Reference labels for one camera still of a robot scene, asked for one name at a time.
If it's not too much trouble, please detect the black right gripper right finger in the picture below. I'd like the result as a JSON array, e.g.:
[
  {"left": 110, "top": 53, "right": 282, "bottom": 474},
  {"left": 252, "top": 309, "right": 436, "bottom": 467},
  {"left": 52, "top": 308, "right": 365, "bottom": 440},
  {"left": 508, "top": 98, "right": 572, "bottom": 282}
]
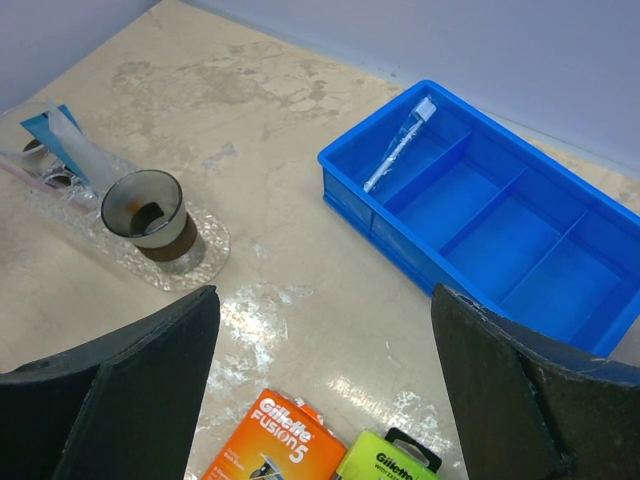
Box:
[{"left": 431, "top": 284, "right": 639, "bottom": 479}]

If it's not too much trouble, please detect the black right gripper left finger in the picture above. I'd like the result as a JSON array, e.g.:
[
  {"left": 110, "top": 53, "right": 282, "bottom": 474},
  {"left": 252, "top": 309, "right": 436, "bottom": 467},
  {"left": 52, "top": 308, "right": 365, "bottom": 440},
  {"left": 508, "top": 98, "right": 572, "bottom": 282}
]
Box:
[{"left": 1, "top": 285, "right": 220, "bottom": 479}]

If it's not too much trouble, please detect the white toothpaste tube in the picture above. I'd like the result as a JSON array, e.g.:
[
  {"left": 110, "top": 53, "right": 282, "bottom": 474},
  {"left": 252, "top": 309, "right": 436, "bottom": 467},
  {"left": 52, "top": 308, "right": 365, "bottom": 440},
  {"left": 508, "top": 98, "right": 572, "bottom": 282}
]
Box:
[{"left": 47, "top": 98, "right": 118, "bottom": 195}]

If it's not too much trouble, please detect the pink toothbrush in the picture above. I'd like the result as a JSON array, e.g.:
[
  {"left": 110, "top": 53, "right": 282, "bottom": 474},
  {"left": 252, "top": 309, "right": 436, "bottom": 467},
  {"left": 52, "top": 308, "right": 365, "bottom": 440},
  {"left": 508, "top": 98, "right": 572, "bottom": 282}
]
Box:
[{"left": 1, "top": 149, "right": 99, "bottom": 213}]

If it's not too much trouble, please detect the light blue toothpaste tube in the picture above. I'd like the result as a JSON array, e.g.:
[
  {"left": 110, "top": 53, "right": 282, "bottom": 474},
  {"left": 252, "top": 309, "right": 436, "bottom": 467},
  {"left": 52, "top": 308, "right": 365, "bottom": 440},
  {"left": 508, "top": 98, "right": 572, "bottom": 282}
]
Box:
[{"left": 20, "top": 105, "right": 88, "bottom": 180}]

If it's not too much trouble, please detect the blue toothbrush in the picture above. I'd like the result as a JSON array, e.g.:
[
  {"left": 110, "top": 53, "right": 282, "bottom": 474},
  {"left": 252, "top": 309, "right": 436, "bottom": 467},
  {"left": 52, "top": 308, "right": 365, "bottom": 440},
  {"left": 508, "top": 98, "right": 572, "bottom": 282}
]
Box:
[{"left": 362, "top": 96, "right": 437, "bottom": 193}]

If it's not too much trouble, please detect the clear textured glass tray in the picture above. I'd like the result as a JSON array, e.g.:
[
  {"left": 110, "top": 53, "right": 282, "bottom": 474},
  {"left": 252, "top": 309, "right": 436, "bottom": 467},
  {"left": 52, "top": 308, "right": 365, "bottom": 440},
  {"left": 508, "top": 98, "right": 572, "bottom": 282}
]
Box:
[{"left": 28, "top": 156, "right": 231, "bottom": 292}]

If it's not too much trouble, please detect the orange Gillette Fusion5 razor box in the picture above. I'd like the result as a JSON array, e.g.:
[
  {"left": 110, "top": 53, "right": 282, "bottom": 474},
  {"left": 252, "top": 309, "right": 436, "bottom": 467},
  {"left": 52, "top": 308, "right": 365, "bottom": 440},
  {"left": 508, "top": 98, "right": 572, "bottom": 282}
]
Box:
[{"left": 203, "top": 389, "right": 347, "bottom": 480}]

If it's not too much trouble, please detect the green black Gillette razor box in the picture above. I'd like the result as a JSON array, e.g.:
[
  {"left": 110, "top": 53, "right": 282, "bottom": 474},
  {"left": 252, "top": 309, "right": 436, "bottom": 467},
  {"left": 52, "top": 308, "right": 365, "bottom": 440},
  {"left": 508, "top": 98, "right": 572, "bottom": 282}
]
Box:
[{"left": 332, "top": 427, "right": 442, "bottom": 480}]

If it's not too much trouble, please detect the blue plastic divided bin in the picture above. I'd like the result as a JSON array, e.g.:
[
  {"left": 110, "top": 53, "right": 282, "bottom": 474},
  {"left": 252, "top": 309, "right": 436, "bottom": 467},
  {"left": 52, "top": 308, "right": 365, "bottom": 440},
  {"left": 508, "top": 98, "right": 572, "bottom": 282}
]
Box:
[{"left": 318, "top": 80, "right": 639, "bottom": 356}]

